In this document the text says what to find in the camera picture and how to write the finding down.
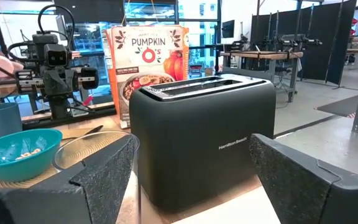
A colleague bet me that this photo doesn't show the teal bowl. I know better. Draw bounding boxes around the teal bowl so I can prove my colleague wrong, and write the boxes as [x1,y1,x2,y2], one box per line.
[0,128,63,183]

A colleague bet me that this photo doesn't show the wall-mounted black monitor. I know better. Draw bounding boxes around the wall-mounted black monitor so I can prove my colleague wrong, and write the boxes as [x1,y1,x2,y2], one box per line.
[221,19,235,39]

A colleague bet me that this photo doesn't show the black spoon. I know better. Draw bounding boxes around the black spoon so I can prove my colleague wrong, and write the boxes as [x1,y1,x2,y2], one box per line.
[61,124,104,141]

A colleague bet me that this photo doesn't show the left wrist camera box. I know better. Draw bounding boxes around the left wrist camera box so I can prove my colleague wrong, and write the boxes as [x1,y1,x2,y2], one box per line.
[32,33,74,68]

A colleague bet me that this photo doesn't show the black folding partition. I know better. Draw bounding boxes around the black folding partition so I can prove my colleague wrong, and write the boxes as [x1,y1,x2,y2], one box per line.
[249,0,357,86]

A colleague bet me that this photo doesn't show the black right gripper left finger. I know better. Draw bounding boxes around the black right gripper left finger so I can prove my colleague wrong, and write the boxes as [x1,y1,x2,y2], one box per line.
[0,134,135,224]

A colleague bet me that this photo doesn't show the wooden workbench with robots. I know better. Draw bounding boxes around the wooden workbench with robots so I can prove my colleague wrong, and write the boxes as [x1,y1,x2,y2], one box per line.
[221,33,323,103]

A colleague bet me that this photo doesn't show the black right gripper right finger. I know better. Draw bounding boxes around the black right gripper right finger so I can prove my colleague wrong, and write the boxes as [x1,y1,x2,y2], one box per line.
[249,133,358,224]

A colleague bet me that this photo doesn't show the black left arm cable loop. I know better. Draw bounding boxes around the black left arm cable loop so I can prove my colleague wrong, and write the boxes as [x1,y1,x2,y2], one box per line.
[37,4,76,43]

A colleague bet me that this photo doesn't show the cereal rings heap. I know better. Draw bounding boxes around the cereal rings heap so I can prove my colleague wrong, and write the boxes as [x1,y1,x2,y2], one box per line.
[14,148,42,161]

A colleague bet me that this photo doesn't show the person's hand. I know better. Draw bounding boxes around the person's hand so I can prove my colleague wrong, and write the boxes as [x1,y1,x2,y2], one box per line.
[0,55,25,78]

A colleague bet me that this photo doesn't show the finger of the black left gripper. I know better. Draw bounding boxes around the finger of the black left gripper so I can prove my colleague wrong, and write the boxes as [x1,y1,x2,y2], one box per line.
[80,67,99,90]
[14,70,28,94]

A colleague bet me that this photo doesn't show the blue plastic cup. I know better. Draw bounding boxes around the blue plastic cup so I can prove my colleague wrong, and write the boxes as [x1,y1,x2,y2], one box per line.
[0,102,23,139]

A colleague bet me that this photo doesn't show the black two-slot toaster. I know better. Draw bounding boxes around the black two-slot toaster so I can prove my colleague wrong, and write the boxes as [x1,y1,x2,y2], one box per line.
[129,73,277,215]

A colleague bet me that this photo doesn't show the pumpkin O's cereal box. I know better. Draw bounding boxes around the pumpkin O's cereal box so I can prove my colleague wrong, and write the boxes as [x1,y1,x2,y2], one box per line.
[105,24,190,129]

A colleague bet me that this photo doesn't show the clear drinking glass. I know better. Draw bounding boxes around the clear drinking glass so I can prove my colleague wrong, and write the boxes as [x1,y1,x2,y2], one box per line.
[52,130,141,224]

